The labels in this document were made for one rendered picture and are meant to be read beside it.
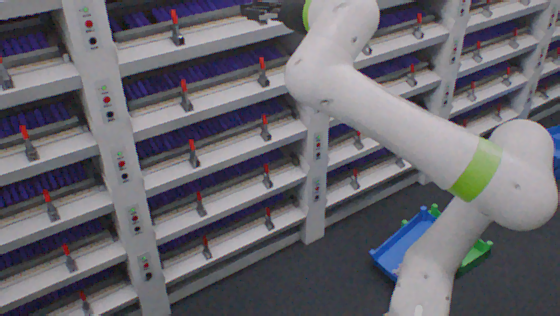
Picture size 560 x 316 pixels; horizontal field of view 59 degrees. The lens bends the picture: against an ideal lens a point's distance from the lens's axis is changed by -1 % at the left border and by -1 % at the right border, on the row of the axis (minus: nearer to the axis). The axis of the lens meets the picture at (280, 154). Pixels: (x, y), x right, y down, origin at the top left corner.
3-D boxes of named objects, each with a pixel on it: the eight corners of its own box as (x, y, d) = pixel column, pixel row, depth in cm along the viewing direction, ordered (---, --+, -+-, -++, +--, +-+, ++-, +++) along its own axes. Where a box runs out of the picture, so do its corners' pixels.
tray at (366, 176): (424, 163, 235) (436, 145, 224) (322, 213, 207) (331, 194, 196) (396, 134, 244) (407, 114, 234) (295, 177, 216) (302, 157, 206)
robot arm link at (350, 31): (401, 12, 92) (368, -28, 86) (367, 69, 91) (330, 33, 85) (351, 8, 103) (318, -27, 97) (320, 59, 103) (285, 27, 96)
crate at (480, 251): (489, 257, 200) (493, 242, 196) (455, 279, 191) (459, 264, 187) (432, 217, 221) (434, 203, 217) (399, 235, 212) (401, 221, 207)
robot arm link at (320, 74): (466, 137, 96) (488, 129, 85) (436, 189, 95) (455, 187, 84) (304, 43, 98) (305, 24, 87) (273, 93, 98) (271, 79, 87)
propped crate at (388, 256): (409, 295, 185) (407, 284, 180) (372, 262, 199) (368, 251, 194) (464, 245, 193) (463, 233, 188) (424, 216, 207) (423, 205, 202)
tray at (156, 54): (306, 28, 158) (313, 2, 150) (118, 77, 130) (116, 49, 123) (272, -7, 167) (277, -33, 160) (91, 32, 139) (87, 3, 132)
